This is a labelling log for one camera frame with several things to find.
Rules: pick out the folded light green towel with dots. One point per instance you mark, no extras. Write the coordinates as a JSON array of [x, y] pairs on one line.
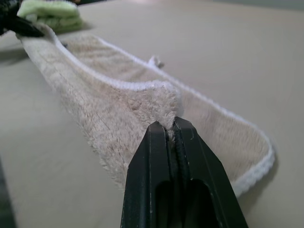
[[51, 15]]

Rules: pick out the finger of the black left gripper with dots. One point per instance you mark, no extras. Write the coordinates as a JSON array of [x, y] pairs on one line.
[[23, 26]]

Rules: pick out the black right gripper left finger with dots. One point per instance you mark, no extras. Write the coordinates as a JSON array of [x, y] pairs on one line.
[[142, 180]]

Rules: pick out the beige fluffy towel white trim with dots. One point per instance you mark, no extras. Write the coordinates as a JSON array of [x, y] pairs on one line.
[[99, 104]]

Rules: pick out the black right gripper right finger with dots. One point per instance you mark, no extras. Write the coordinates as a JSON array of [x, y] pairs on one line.
[[202, 180]]

